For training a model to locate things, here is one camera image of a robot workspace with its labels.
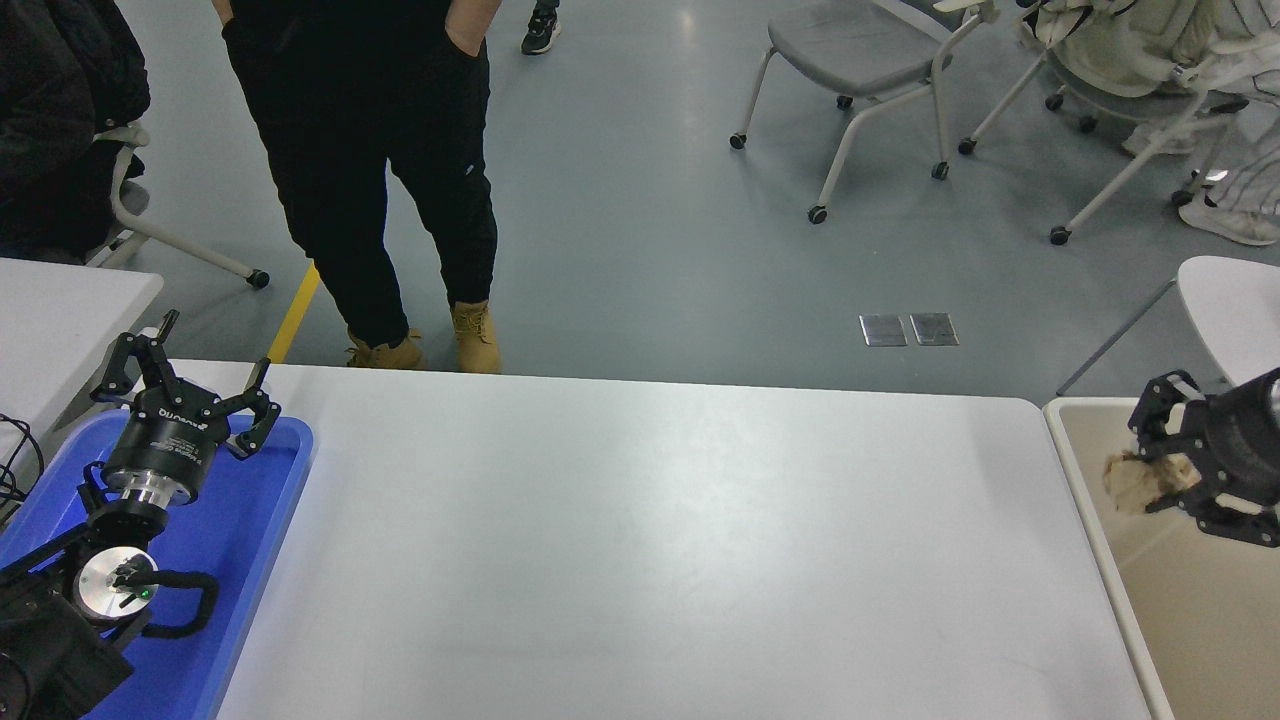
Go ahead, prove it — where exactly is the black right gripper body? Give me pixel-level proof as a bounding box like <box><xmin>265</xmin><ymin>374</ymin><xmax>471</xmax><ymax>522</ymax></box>
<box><xmin>1205</xmin><ymin>368</ymin><xmax>1280</xmax><ymax>499</ymax></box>

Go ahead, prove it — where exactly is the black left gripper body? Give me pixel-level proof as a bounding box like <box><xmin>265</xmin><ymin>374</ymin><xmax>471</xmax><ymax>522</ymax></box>
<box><xmin>103</xmin><ymin>385</ymin><xmax>233</xmax><ymax>493</ymax></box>

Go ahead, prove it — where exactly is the tan paper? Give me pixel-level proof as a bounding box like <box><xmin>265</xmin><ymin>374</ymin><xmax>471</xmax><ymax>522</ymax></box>
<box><xmin>1103</xmin><ymin>450</ymin><xmax>1201</xmax><ymax>516</ymax></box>

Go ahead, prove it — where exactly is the white side table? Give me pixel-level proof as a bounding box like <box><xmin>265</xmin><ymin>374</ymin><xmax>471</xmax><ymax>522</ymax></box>
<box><xmin>0</xmin><ymin>258</ymin><xmax>165</xmax><ymax>466</ymax></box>

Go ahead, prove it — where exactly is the large pale bin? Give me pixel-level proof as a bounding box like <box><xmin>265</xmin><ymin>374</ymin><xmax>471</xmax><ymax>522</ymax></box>
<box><xmin>1043</xmin><ymin>397</ymin><xmax>1280</xmax><ymax>720</ymax></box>

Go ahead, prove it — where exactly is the white round table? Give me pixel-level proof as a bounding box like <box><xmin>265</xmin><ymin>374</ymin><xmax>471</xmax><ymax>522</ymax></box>
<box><xmin>1177</xmin><ymin>255</ymin><xmax>1280</xmax><ymax>393</ymax></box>

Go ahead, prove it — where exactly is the blue plastic tray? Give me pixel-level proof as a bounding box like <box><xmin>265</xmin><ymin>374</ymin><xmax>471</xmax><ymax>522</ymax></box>
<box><xmin>0</xmin><ymin>410</ymin><xmax>316</xmax><ymax>720</ymax></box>

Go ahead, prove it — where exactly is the person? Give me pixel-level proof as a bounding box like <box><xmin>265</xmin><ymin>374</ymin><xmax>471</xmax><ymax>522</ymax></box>
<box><xmin>1120</xmin><ymin>0</ymin><xmax>1280</xmax><ymax>247</ymax></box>
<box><xmin>520</xmin><ymin>0</ymin><xmax>562</xmax><ymax>55</ymax></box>
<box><xmin>210</xmin><ymin>0</ymin><xmax>501</xmax><ymax>374</ymax></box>

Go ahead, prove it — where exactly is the black padded coat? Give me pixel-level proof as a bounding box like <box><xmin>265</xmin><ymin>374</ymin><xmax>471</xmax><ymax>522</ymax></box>
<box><xmin>0</xmin><ymin>0</ymin><xmax>153</xmax><ymax>263</ymax></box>

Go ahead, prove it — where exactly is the cream wheeled office chair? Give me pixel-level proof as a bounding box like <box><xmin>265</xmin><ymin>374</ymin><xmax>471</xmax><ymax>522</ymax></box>
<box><xmin>957</xmin><ymin>0</ymin><xmax>1280</xmax><ymax>246</ymax></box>

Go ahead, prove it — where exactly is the grey wheeled chair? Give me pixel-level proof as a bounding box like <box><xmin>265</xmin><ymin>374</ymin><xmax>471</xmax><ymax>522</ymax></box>
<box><xmin>730</xmin><ymin>0</ymin><xmax>1001</xmax><ymax>224</ymax></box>

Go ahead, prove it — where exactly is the black cable bundle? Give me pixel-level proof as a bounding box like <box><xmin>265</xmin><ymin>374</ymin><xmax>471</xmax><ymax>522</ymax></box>
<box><xmin>0</xmin><ymin>413</ymin><xmax>46</xmax><ymax>526</ymax></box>

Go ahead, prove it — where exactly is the white frame wheeled chair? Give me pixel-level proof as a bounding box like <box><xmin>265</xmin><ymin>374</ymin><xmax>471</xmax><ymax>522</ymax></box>
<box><xmin>85</xmin><ymin>120</ymin><xmax>271</xmax><ymax>291</ymax></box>

